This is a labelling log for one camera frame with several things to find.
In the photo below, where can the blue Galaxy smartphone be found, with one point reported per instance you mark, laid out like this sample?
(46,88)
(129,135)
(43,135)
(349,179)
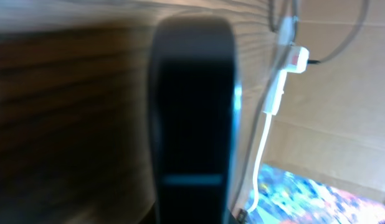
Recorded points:
(194,103)

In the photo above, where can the white charger plug adapter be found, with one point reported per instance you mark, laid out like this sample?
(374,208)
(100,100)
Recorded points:
(297,59)

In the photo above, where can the white power strip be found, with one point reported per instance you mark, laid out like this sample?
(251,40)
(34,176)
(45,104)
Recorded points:
(286,38)

